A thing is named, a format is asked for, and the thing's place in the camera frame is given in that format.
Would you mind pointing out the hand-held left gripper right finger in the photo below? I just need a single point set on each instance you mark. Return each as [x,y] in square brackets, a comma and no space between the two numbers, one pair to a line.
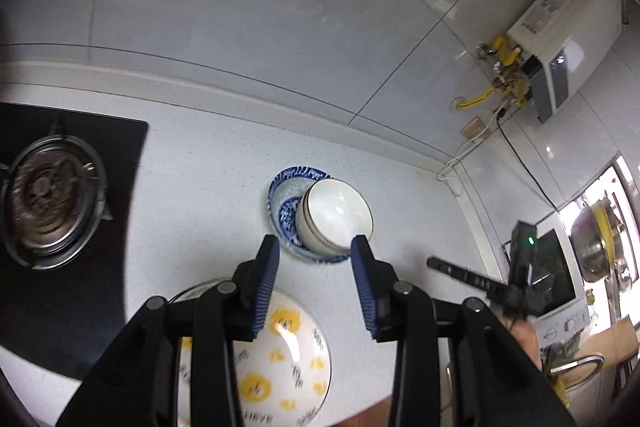
[362,287]

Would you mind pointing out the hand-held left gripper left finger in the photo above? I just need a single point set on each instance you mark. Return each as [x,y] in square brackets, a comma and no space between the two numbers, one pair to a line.
[265,292]

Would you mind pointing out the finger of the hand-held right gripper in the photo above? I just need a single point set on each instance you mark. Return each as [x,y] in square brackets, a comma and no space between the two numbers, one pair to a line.
[460,274]

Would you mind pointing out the white bowl with dark rim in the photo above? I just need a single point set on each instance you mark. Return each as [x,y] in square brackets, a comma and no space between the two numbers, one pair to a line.
[335,207]

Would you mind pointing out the blue and white plate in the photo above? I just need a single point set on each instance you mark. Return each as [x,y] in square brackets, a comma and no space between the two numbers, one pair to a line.
[285,187]

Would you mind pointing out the person's right hand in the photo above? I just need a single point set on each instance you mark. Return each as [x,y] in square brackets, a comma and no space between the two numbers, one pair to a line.
[525,339]

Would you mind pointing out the white microwave oven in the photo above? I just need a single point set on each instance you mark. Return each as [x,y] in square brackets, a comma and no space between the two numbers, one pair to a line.
[565,272]

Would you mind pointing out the steel pot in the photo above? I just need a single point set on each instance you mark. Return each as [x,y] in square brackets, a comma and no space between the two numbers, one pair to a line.
[585,237]

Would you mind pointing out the yellow gas pipe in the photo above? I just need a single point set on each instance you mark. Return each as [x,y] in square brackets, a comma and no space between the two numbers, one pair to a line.
[480,98]

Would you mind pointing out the gas stove burner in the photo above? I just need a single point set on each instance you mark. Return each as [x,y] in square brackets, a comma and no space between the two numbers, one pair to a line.
[75,307]

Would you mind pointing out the round metal stove burner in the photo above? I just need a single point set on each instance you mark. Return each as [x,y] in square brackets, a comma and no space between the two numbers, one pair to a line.
[50,202]

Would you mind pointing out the beige wall socket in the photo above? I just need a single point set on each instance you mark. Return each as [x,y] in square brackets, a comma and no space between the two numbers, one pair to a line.
[473,128]

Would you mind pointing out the white wall water heater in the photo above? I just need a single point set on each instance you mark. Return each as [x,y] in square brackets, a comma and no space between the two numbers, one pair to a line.
[575,17]

